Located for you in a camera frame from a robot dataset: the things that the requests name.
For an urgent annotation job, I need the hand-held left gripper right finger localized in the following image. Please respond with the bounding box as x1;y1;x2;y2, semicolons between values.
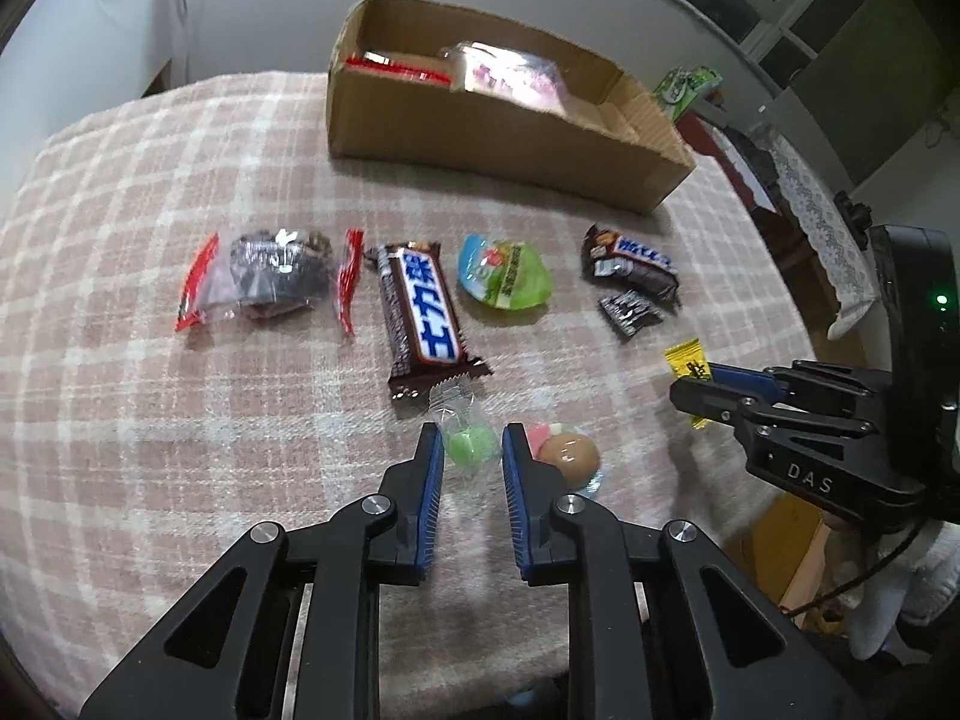
501;421;863;720

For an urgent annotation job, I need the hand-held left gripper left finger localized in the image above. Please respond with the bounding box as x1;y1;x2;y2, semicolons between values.
79;421;447;720

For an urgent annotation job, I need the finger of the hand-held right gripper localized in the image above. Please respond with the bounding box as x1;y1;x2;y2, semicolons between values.
670;375;882;440
709;360;893;404

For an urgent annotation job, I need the yellow candy packet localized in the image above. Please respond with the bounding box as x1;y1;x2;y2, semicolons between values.
664;337;713;430

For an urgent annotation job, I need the green candy clear wrapper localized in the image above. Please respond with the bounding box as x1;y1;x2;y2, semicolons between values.
429;379;502;477

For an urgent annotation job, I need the cardboard box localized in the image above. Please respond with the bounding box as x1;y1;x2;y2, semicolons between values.
326;0;698;215

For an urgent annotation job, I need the clear pink snack packet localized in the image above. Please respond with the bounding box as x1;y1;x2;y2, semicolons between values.
437;41;567;117

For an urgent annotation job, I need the red snack packet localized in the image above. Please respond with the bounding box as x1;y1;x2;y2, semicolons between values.
343;51;451;83

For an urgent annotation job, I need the brown egg snack clear wrapper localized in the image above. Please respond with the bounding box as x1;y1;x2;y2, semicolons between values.
529;422;605;500

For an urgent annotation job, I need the small dark candy packet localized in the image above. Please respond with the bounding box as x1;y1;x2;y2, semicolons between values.
598;290;666;341

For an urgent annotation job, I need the brown chocolate bar torn wrapper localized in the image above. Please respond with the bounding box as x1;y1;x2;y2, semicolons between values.
581;223;682;306

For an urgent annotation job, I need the dark figurine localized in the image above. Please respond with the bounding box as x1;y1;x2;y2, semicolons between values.
835;191;875;248

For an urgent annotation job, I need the white lace table cover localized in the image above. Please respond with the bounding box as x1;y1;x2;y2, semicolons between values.
754;131;882;338

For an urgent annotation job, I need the brown chocolate bar blue label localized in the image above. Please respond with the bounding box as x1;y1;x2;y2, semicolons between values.
365;241;492;401

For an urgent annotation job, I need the green jelly cup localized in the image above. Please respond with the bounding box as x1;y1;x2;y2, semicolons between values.
457;234;554;312

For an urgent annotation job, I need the clear red-edged cake packet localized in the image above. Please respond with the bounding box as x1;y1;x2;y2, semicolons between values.
175;227;366;336

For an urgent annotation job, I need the dark green curtain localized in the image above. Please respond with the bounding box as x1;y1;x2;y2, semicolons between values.
787;0;946;188

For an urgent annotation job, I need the pink plaid tablecloth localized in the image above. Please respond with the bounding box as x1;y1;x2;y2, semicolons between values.
0;71;826;720

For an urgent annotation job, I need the green paper bag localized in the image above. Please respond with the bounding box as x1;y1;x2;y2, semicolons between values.
651;66;722;125

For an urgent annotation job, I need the white framed window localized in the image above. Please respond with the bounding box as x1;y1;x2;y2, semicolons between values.
660;0;886;83

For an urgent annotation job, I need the black cable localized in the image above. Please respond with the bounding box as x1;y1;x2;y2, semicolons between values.
780;516;925;612

